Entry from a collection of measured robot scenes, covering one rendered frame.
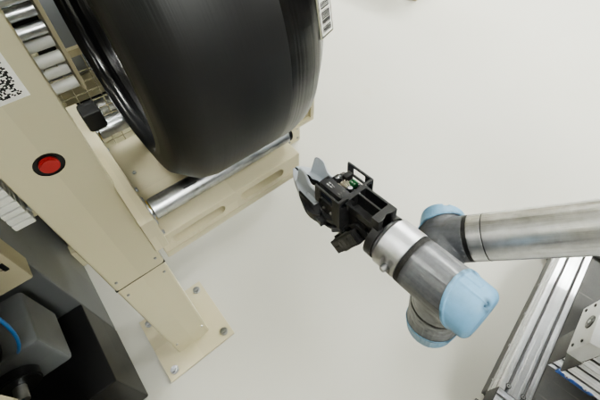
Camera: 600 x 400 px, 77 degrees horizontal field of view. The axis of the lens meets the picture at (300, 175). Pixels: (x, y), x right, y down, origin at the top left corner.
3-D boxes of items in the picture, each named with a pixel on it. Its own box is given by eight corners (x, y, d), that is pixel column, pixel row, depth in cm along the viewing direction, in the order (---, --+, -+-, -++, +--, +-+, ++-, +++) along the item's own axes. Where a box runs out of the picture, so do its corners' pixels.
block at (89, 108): (92, 134, 80) (81, 117, 76) (84, 121, 82) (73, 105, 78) (110, 125, 81) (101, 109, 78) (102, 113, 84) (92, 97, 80)
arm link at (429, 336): (458, 289, 63) (470, 258, 55) (454, 359, 56) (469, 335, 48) (410, 279, 65) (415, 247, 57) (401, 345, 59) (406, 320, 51)
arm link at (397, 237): (424, 256, 55) (387, 290, 52) (400, 237, 58) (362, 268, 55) (433, 226, 50) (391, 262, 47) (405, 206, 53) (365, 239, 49)
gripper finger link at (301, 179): (292, 148, 63) (329, 178, 58) (295, 172, 68) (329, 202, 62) (278, 157, 62) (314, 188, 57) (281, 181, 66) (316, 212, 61)
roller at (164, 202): (152, 220, 71) (139, 200, 71) (154, 223, 75) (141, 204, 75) (295, 135, 84) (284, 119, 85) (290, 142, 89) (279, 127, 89)
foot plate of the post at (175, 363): (171, 383, 134) (170, 381, 133) (139, 323, 147) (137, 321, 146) (235, 333, 145) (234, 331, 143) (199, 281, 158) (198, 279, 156)
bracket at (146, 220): (156, 253, 73) (139, 227, 65) (83, 137, 92) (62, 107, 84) (171, 243, 74) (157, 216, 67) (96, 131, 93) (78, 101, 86)
